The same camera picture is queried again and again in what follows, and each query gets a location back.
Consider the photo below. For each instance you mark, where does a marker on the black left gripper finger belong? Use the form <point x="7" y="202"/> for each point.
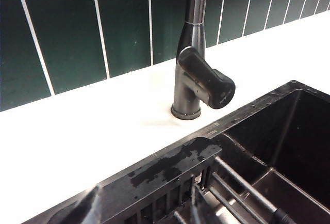
<point x="82" y="208"/>

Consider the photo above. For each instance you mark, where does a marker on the black kitchen sink basin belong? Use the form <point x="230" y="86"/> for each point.
<point x="296" y="131"/>

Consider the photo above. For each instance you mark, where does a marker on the dark metal faucet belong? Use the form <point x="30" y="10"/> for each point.
<point x="196" y="2"/>

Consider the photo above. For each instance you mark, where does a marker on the black slatted drain basket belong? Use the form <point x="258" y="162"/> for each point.
<point x="165" y="167"/>

